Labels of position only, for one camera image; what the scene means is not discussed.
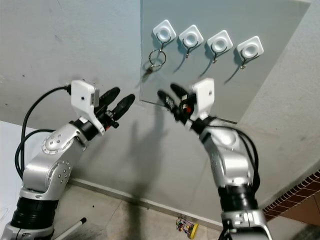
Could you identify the white stick with black tip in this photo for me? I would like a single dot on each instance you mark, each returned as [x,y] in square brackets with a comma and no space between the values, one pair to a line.
[70,230]

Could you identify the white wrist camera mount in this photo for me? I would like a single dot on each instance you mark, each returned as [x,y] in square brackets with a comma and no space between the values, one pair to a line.
[83,95]
[205,95]

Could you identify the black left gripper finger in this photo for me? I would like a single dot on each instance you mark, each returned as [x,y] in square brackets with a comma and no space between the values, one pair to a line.
[110,96]
[124,106]

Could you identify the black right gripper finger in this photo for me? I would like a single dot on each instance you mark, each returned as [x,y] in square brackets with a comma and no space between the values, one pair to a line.
[181,91]
[170,102]

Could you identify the grey wall board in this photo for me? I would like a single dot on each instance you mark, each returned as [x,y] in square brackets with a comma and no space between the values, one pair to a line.
[275,20]

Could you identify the small yellow toy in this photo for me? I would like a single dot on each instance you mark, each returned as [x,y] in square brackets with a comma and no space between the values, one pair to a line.
[193,230]

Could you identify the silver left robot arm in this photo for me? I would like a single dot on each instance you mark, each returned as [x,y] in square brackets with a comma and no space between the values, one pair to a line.
[50,167]

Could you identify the white square wall hook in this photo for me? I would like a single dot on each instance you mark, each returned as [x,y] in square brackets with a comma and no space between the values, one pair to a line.
[191,37]
[220,43]
[164,33]
[250,48]

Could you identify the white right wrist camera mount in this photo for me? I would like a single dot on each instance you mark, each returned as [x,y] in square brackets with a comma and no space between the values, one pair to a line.
[205,95]

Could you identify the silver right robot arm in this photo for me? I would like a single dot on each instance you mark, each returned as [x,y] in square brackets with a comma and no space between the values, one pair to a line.
[232,165]

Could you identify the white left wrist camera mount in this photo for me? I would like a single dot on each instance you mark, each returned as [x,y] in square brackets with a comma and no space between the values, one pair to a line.
[83,95]

